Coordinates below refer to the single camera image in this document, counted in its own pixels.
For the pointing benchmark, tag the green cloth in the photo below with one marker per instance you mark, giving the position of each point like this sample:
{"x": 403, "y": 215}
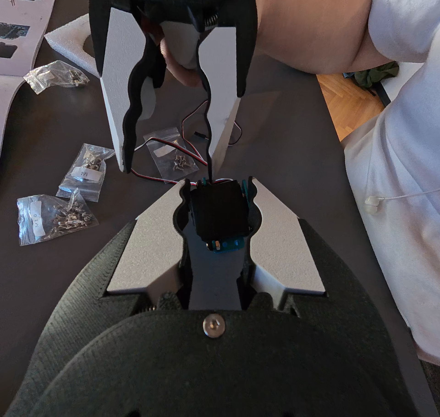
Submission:
{"x": 374, "y": 74}

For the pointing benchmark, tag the labelled zip bag of nuts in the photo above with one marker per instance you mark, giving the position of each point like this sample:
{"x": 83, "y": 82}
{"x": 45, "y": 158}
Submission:
{"x": 86, "y": 179}

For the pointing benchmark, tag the person's right hand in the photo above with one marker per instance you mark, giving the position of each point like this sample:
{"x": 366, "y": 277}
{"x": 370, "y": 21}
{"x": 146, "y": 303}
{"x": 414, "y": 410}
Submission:
{"x": 182, "y": 76}

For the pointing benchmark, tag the person's white shirt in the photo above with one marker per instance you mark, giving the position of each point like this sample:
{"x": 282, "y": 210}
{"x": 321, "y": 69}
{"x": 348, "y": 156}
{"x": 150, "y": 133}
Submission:
{"x": 405, "y": 148}

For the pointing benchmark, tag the small zip bag black screws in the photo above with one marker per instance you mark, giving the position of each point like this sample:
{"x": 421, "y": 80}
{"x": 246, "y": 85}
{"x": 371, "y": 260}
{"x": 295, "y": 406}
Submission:
{"x": 172, "y": 169}

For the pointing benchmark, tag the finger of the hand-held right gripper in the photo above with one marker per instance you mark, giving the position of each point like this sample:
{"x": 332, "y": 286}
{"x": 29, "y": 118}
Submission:
{"x": 120, "y": 62}
{"x": 221, "y": 79}

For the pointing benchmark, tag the zip bag with metal parts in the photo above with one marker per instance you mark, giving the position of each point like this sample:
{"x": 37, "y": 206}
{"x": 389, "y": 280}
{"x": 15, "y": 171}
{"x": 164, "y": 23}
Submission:
{"x": 51, "y": 76}

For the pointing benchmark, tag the white furniture panel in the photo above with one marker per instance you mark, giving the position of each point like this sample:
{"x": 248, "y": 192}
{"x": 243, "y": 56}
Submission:
{"x": 402, "y": 79}

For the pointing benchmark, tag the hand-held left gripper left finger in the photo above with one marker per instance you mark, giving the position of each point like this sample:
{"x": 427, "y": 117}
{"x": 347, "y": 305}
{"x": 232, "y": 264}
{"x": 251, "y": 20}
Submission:
{"x": 151, "y": 248}

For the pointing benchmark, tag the plain white paper sheet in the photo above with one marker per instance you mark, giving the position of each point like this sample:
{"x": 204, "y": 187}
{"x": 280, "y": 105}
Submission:
{"x": 7, "y": 107}

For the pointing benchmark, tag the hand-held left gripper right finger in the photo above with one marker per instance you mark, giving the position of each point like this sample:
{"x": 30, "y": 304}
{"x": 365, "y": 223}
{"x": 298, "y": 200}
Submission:
{"x": 285, "y": 252}

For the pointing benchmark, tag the person's right forearm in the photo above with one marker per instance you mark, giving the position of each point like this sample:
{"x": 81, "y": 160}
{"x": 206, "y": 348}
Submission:
{"x": 309, "y": 21}

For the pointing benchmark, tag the printed instruction sheet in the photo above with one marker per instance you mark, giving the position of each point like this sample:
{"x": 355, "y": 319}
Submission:
{"x": 24, "y": 64}

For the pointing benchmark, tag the white foam piece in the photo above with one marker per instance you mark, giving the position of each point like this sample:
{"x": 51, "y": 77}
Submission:
{"x": 65, "y": 38}

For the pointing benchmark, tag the labelled zip bag long screws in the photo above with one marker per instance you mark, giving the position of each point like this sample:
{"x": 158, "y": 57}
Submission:
{"x": 58, "y": 217}

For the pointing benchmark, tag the black servo motor teal bracket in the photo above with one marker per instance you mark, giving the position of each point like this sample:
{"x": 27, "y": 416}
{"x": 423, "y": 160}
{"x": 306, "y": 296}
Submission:
{"x": 220, "y": 214}

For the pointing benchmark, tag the person's dark trousers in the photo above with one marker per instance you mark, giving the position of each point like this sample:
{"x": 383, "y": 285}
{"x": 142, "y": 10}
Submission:
{"x": 431, "y": 389}

